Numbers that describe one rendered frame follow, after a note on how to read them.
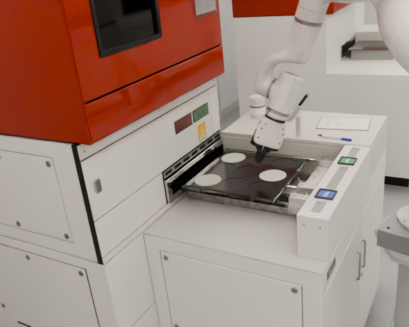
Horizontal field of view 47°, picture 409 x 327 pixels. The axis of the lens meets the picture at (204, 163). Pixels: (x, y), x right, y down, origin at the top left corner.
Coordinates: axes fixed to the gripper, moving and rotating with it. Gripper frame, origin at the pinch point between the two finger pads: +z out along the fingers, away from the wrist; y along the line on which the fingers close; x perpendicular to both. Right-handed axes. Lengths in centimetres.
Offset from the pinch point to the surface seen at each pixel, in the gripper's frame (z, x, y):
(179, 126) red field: 0.5, 11.1, -29.4
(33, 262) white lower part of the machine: 57, -9, -66
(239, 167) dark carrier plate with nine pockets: 9.8, 11.0, -1.9
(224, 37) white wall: -7, 361, 47
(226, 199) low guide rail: 18.3, -2.6, -6.6
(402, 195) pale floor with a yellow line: 36, 121, 155
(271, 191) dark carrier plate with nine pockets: 7.0, -12.4, 4.1
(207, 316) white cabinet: 52, -26, -5
